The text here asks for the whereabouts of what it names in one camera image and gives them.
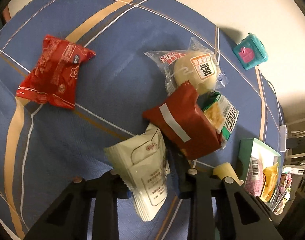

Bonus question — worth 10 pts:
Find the pink snack packet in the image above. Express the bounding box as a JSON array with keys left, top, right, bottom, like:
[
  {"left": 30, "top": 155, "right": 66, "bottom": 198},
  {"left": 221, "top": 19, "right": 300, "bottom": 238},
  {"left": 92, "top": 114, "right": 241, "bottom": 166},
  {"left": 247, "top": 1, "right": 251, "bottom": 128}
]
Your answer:
[{"left": 244, "top": 157, "right": 264, "bottom": 197}]

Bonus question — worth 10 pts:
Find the yellow cake packet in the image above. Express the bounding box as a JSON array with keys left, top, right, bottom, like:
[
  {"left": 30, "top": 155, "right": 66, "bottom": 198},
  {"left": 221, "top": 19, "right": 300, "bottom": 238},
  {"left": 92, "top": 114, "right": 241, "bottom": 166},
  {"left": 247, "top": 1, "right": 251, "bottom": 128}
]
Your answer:
[{"left": 260, "top": 163, "right": 278, "bottom": 203}]

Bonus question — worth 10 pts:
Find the cream white snack packet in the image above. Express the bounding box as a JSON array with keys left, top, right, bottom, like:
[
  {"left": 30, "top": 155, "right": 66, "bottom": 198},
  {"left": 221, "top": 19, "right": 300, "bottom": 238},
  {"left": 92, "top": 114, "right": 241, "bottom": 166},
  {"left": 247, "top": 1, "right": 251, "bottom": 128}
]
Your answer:
[{"left": 104, "top": 123, "right": 170, "bottom": 222}]

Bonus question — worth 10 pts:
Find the green white corn packet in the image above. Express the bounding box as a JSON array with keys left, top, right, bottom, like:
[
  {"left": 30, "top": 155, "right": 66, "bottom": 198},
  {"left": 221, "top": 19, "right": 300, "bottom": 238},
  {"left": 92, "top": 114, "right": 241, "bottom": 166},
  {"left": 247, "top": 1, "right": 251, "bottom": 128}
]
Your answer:
[{"left": 203, "top": 90, "right": 239, "bottom": 141}]

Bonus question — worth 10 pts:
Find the dark red packet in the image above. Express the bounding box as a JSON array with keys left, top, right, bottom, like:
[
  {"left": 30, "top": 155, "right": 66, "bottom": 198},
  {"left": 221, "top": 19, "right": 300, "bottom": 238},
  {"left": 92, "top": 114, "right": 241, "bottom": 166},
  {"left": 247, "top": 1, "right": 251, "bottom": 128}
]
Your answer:
[{"left": 142, "top": 81, "right": 222, "bottom": 160}]

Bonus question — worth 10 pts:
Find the small red snack packet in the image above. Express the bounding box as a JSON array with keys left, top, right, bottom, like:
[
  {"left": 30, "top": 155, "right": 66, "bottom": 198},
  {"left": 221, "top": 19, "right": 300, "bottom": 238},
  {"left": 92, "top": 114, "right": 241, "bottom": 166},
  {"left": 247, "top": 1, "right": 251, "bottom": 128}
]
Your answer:
[{"left": 16, "top": 35, "right": 95, "bottom": 110}]

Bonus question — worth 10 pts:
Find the clear bun packet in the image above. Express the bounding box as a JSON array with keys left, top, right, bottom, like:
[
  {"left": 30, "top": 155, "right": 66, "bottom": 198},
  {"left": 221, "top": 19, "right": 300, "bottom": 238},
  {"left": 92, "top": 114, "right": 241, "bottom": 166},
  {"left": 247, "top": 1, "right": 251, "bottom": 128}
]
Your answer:
[{"left": 144, "top": 37, "right": 229, "bottom": 95}]

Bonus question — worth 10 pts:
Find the round pastry packet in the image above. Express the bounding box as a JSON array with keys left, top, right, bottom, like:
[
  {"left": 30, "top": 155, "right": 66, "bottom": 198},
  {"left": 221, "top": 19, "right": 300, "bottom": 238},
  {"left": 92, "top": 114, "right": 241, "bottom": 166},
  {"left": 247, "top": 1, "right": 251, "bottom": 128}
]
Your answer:
[{"left": 213, "top": 163, "right": 244, "bottom": 186}]

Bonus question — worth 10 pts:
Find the white tray with green rim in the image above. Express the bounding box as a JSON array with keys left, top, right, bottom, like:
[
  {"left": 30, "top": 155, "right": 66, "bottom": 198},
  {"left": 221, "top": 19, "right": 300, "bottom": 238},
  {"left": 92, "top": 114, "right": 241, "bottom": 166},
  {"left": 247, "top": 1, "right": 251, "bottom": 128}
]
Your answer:
[{"left": 238, "top": 138, "right": 281, "bottom": 203}]

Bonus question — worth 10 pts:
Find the white power strip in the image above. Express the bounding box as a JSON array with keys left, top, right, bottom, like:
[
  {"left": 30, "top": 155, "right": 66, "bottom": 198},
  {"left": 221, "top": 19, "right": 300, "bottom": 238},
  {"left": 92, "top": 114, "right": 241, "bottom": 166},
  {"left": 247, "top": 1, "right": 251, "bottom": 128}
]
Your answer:
[{"left": 280, "top": 125, "right": 288, "bottom": 152}]

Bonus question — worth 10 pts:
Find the blue plaid tablecloth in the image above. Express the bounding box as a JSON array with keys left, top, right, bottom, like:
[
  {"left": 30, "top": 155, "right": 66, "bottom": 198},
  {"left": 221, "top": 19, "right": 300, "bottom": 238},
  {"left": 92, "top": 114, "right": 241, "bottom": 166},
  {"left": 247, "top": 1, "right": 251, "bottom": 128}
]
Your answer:
[{"left": 0, "top": 0, "right": 280, "bottom": 238}]

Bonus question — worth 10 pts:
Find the teal house toy box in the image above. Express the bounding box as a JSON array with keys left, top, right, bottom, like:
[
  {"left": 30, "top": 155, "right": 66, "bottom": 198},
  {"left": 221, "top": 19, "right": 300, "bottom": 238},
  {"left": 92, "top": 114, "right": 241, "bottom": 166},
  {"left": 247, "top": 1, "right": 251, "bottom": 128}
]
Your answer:
[{"left": 233, "top": 33, "right": 268, "bottom": 70}]

